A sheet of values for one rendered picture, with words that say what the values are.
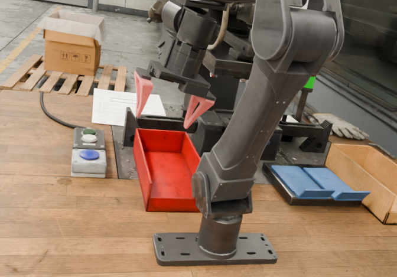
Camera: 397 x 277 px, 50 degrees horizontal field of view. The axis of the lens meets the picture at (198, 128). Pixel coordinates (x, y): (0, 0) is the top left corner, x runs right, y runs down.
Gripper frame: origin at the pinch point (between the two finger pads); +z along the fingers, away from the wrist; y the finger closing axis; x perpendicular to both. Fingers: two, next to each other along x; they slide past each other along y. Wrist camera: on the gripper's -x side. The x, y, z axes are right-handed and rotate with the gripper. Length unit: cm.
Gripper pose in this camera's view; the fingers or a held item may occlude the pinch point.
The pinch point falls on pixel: (163, 118)
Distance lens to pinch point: 78.6
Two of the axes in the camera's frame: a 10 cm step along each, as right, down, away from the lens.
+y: -8.7, -2.1, -4.4
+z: -3.6, 8.8, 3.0
